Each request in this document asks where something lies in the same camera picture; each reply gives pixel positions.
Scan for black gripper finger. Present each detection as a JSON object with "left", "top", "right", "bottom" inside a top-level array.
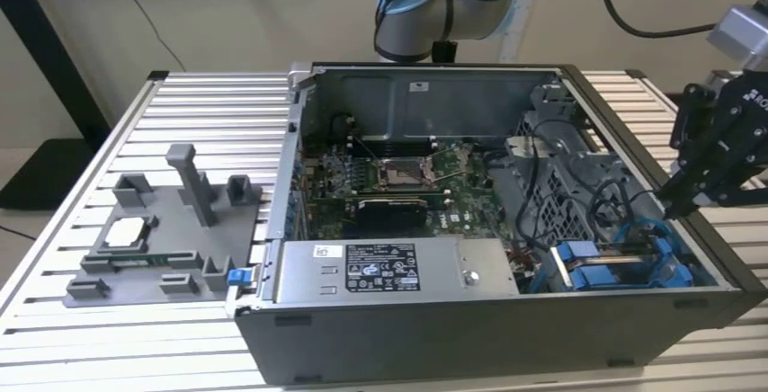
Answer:
[
  {"left": 682, "top": 125, "right": 768, "bottom": 218},
  {"left": 658, "top": 82, "right": 722, "bottom": 221}
]

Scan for grey metal disk bay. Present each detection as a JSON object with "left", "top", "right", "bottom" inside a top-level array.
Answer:
[{"left": 485, "top": 82, "right": 692, "bottom": 276}]

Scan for black RAM slot bank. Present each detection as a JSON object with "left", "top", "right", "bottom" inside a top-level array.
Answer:
[{"left": 348, "top": 136, "right": 437, "bottom": 149}]

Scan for green PC motherboard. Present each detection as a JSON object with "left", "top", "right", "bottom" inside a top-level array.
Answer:
[{"left": 293, "top": 138, "right": 521, "bottom": 240}]

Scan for CPU socket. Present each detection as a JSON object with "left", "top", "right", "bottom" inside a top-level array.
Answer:
[{"left": 374, "top": 156, "right": 439, "bottom": 192}]

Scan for black graphics card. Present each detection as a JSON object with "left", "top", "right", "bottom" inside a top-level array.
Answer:
[{"left": 310, "top": 191, "right": 451, "bottom": 232}]

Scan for black case fan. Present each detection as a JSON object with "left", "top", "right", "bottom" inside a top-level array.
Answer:
[{"left": 328, "top": 111, "right": 362, "bottom": 136}]

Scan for black and grey PC case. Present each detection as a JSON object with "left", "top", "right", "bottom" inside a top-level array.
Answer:
[{"left": 225, "top": 61, "right": 768, "bottom": 388}]

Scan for grey power supply unit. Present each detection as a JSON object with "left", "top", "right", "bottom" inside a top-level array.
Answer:
[{"left": 269, "top": 236, "right": 523, "bottom": 299}]

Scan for grey parts rack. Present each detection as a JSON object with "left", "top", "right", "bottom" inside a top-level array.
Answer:
[{"left": 63, "top": 142, "right": 273, "bottom": 311}]

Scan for green RAM stick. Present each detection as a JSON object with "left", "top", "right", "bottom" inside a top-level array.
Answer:
[{"left": 110, "top": 254, "right": 196, "bottom": 268}]

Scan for silver CPU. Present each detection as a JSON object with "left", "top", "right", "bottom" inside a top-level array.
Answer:
[{"left": 103, "top": 218, "right": 150, "bottom": 248}]

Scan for black stand with base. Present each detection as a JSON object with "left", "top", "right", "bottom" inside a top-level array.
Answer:
[{"left": 0, "top": 0, "right": 117, "bottom": 211}]

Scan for blue disk data wire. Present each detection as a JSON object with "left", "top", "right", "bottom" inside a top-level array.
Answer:
[{"left": 610, "top": 215, "right": 668, "bottom": 250}]

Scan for black disk power wire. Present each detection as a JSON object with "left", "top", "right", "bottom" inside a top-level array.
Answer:
[{"left": 590, "top": 179, "right": 663, "bottom": 232}]

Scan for long black wire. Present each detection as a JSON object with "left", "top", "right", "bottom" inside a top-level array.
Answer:
[{"left": 516, "top": 119, "right": 579, "bottom": 245}]

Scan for thin black wall cable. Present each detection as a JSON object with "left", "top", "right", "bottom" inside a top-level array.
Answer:
[{"left": 110, "top": 0, "right": 189, "bottom": 75}]

